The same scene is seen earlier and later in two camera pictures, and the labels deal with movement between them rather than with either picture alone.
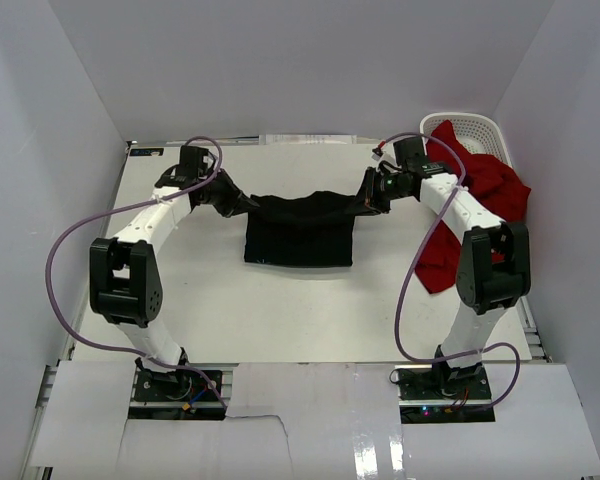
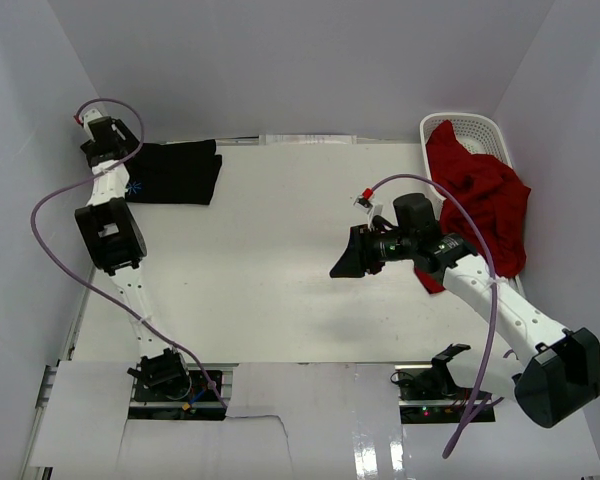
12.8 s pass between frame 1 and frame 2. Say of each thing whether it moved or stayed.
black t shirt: moved
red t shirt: stayed
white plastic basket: stayed
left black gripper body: moved
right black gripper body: moved
